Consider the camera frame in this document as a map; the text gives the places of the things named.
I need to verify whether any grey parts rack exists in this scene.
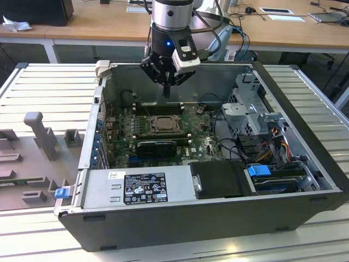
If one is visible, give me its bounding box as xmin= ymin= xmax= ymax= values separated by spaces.
xmin=0 ymin=111 xmax=86 ymax=213

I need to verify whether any pale blue teach pendant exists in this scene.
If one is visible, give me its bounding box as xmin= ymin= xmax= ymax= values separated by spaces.
xmin=206 ymin=23 xmax=233 ymax=61

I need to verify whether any wooden desk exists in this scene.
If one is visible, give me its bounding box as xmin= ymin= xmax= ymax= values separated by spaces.
xmin=0 ymin=0 xmax=349 ymax=64

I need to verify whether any silver desk cable port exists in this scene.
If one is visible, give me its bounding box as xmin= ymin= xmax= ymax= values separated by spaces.
xmin=126 ymin=5 xmax=152 ymax=13
xmin=258 ymin=7 xmax=294 ymax=14

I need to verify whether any green motherboard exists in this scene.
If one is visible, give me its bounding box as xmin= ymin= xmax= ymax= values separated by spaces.
xmin=104 ymin=102 xmax=228 ymax=169

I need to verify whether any silver power supply unit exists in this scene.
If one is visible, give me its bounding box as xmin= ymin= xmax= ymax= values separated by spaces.
xmin=71 ymin=165 xmax=197 ymax=210

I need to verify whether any green RAM stick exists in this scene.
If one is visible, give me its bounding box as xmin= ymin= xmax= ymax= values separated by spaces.
xmin=0 ymin=177 xmax=45 ymax=189

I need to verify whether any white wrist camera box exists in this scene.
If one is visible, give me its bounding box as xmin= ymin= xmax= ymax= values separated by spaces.
xmin=171 ymin=39 xmax=202 ymax=74

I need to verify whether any black RAM slot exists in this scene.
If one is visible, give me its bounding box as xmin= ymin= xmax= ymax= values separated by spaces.
xmin=136 ymin=137 xmax=191 ymax=146
xmin=135 ymin=108 xmax=184 ymax=115
xmin=135 ymin=132 xmax=189 ymax=139
xmin=134 ymin=102 xmax=183 ymax=109

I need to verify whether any black open PC case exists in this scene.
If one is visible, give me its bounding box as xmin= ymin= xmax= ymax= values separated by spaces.
xmin=53 ymin=60 xmax=349 ymax=253

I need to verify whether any hard disk in blue carrier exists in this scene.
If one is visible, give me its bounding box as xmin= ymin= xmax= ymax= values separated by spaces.
xmin=246 ymin=164 xmax=300 ymax=195

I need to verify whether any black plastic shroud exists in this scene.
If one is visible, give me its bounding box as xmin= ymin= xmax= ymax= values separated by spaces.
xmin=188 ymin=160 xmax=259 ymax=200

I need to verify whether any black graphics card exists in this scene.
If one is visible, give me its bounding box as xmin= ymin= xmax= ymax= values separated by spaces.
xmin=135 ymin=140 xmax=178 ymax=159

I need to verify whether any blue cable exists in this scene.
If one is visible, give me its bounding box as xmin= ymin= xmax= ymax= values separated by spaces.
xmin=231 ymin=25 xmax=251 ymax=60

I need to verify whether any metal socket cover frame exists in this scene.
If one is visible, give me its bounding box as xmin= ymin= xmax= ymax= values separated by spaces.
xmin=148 ymin=115 xmax=183 ymax=134

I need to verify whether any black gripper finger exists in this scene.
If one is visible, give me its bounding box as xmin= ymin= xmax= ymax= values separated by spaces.
xmin=140 ymin=56 xmax=168 ymax=98
xmin=166 ymin=70 xmax=197 ymax=98

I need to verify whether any yellow wire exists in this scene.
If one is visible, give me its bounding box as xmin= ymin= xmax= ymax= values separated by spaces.
xmin=280 ymin=138 xmax=290 ymax=163

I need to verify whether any black wire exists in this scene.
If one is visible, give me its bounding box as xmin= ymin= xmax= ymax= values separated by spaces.
xmin=212 ymin=109 xmax=248 ymax=162

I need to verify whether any crumpled white paper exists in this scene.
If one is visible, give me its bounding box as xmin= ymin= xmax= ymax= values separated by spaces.
xmin=2 ymin=15 xmax=34 ymax=33

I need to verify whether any silver CPU plate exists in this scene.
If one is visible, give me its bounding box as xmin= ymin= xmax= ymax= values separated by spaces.
xmin=156 ymin=117 xmax=176 ymax=130

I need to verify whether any light grey case latch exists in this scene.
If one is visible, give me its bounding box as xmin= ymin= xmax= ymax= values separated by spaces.
xmin=94 ymin=60 xmax=111 ymax=82

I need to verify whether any black computer box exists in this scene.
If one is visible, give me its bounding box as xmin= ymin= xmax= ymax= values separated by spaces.
xmin=0 ymin=0 xmax=75 ymax=27

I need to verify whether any grey laptop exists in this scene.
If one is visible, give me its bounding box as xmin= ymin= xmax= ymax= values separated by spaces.
xmin=308 ymin=12 xmax=346 ymax=25

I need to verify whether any white desk plate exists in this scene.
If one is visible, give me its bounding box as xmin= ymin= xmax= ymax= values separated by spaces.
xmin=268 ymin=14 xmax=306 ymax=23

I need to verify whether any metal drive cage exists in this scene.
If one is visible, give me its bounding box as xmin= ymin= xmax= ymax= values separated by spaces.
xmin=220 ymin=73 xmax=290 ymax=142

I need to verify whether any silver shroud latch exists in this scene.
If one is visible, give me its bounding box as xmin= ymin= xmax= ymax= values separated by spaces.
xmin=191 ymin=175 xmax=203 ymax=192

